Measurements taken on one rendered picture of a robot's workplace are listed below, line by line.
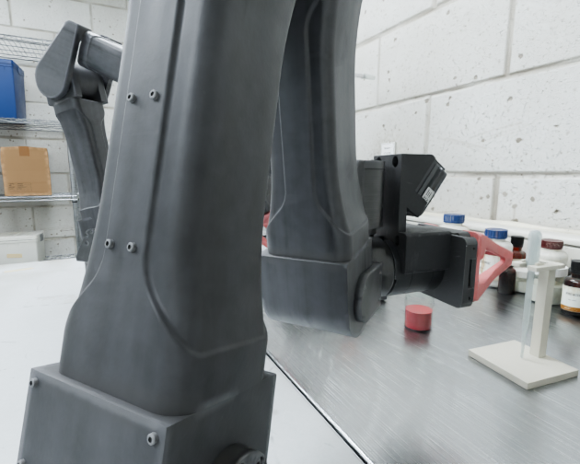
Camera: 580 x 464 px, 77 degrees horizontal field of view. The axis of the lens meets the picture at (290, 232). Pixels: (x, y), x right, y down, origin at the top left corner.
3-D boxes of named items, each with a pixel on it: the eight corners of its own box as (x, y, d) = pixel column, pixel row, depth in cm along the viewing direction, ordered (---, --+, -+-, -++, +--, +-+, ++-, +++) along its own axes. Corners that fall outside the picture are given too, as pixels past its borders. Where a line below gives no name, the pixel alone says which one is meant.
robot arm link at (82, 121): (143, 247, 67) (99, 63, 63) (114, 254, 60) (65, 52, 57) (115, 250, 69) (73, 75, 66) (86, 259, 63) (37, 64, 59)
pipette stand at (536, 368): (527, 389, 39) (540, 272, 37) (468, 354, 46) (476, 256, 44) (578, 376, 41) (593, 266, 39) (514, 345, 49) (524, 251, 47)
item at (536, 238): (527, 269, 42) (531, 229, 41) (535, 267, 42) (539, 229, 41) (532, 270, 41) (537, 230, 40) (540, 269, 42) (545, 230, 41)
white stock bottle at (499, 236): (490, 277, 80) (494, 226, 78) (516, 286, 74) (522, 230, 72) (467, 281, 78) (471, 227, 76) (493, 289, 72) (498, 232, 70)
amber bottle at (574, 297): (563, 307, 62) (570, 257, 61) (589, 313, 60) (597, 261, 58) (556, 312, 60) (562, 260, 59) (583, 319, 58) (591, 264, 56)
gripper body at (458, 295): (407, 223, 42) (351, 226, 39) (482, 237, 32) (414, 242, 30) (404, 278, 43) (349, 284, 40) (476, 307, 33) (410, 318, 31)
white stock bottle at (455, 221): (439, 261, 94) (443, 212, 92) (469, 266, 90) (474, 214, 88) (430, 267, 89) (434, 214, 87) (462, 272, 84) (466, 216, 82)
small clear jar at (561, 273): (533, 293, 70) (537, 260, 69) (569, 302, 65) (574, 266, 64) (519, 299, 67) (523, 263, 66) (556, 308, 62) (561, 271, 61)
